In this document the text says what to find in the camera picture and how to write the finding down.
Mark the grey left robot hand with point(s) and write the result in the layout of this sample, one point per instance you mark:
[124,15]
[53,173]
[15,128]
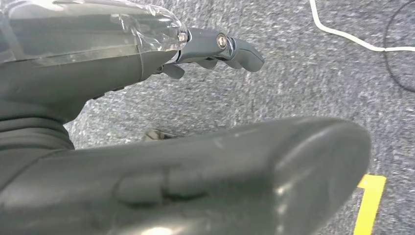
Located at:
[81,48]

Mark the black robot foot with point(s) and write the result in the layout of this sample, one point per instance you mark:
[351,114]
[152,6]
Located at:
[155,134]

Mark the yellow floor tape square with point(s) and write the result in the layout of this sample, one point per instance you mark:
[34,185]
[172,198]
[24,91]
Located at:
[369,207]

